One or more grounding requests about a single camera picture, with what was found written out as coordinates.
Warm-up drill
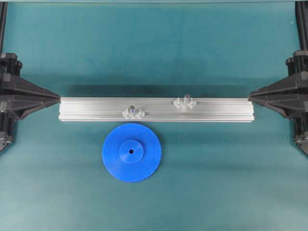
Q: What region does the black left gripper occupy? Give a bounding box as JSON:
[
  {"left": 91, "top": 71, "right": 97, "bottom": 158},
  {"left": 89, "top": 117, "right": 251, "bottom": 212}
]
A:
[{"left": 0, "top": 53, "right": 60, "bottom": 152}]

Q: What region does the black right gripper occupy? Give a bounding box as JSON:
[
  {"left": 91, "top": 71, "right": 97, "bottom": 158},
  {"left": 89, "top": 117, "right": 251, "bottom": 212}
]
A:
[{"left": 248, "top": 51, "right": 308, "bottom": 155}]

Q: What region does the large blue plastic gear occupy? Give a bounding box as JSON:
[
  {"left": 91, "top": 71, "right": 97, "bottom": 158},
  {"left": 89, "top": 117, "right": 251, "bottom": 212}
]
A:
[{"left": 102, "top": 123, "right": 162, "bottom": 183}]

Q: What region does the aluminium extrusion rail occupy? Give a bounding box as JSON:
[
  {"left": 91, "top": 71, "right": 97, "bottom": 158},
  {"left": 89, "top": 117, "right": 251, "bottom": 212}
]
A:
[{"left": 59, "top": 97, "right": 255, "bottom": 123}]

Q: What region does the black frame post right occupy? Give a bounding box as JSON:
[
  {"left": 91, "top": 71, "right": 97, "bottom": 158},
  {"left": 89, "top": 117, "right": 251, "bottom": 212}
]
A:
[{"left": 295, "top": 0, "right": 308, "bottom": 50}]

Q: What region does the black frame post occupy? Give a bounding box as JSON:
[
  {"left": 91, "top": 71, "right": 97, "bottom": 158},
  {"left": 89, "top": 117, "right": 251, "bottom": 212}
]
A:
[
  {"left": 0, "top": 1, "right": 8, "bottom": 53},
  {"left": 295, "top": 0, "right": 308, "bottom": 50}
]

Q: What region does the black frame post left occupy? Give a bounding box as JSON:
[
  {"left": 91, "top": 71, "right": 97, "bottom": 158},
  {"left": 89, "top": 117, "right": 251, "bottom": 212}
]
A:
[{"left": 0, "top": 1, "right": 8, "bottom": 53}]

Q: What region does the steel shaft near rail end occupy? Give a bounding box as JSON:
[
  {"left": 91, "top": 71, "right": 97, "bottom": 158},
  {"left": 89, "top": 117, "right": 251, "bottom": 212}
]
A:
[{"left": 183, "top": 94, "right": 190, "bottom": 107}]

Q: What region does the clear bracket of end shaft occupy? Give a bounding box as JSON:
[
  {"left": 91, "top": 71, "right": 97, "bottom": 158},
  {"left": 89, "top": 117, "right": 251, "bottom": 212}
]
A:
[{"left": 173, "top": 97, "right": 197, "bottom": 109}]

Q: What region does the steel shaft near rail middle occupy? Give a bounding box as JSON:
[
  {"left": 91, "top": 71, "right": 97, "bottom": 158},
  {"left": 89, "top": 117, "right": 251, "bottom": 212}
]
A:
[{"left": 128, "top": 105, "right": 136, "bottom": 118}]

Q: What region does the clear bracket of middle shaft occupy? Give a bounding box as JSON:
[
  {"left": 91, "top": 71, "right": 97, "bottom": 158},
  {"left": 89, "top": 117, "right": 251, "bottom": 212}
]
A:
[{"left": 122, "top": 108, "right": 145, "bottom": 119}]

